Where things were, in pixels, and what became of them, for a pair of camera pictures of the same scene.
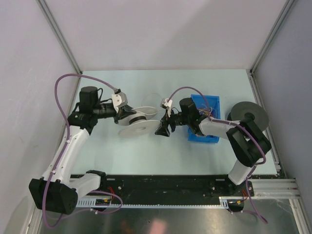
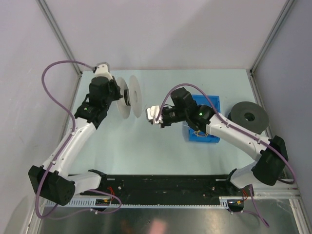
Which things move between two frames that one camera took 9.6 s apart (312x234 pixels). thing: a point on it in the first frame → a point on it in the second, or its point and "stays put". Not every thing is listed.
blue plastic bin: (213, 104) stays put
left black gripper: (123, 112) → (113, 83)
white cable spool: (138, 125) → (132, 98)
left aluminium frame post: (44, 8) stays put
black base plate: (168, 188) stays put
